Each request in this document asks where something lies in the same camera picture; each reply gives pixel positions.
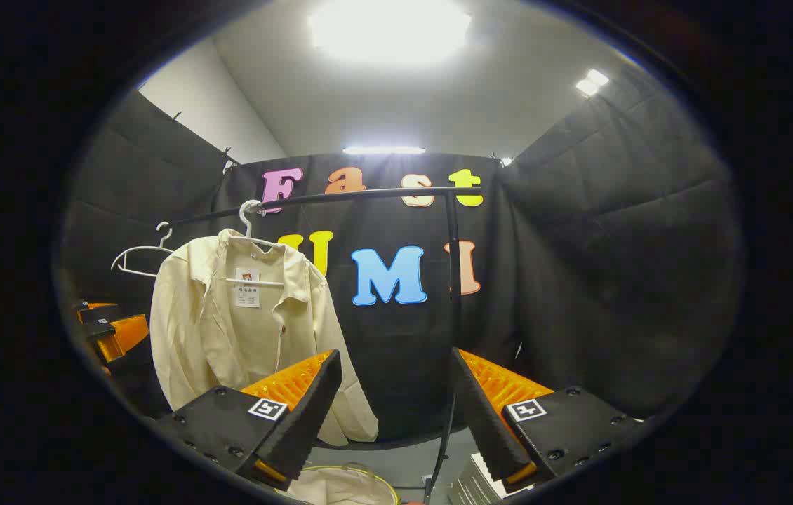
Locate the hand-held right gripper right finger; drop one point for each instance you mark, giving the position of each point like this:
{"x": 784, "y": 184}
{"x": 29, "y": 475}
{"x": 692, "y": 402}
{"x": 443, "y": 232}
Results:
{"x": 484, "y": 421}

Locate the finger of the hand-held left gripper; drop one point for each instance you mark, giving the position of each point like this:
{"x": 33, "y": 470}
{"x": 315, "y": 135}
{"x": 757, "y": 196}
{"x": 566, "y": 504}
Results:
{"x": 96, "y": 312}
{"x": 126, "y": 333}

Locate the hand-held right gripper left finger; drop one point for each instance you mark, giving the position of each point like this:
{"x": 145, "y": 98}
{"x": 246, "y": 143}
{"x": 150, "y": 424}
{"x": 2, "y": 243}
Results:
{"x": 309, "y": 414}

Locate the cream laundry hamper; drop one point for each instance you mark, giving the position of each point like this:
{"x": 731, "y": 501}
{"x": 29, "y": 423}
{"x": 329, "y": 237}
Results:
{"x": 340, "y": 487}

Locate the cream button shirt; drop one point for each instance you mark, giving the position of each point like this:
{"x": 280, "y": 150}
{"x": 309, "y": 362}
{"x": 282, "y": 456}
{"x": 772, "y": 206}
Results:
{"x": 207, "y": 330}

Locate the white plastic clothes hanger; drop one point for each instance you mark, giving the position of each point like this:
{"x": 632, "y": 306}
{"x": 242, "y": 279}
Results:
{"x": 248, "y": 221}
{"x": 166, "y": 240}

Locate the black metal clothes rack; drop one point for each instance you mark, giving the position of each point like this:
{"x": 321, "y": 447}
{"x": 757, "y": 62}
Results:
{"x": 454, "y": 280}

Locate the white ribbed board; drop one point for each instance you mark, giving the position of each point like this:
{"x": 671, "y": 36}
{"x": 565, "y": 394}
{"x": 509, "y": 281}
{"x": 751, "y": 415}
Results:
{"x": 474, "y": 487}

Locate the black backdrop cloth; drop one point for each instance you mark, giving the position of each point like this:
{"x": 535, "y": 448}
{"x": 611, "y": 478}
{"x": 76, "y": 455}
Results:
{"x": 579, "y": 280}

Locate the long strip ceiling light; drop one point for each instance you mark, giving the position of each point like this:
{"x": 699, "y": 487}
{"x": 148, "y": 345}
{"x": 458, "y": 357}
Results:
{"x": 384, "y": 150}

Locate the double ceiling light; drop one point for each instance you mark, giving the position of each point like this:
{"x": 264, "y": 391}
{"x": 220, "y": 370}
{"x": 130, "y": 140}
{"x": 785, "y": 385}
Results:
{"x": 591, "y": 81}

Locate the large ceiling light panel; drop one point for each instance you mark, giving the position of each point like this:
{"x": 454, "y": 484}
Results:
{"x": 389, "y": 28}

